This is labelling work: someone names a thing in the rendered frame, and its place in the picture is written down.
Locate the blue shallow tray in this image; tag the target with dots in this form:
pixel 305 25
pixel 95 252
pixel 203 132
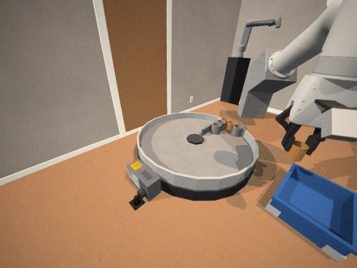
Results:
pixel 319 209

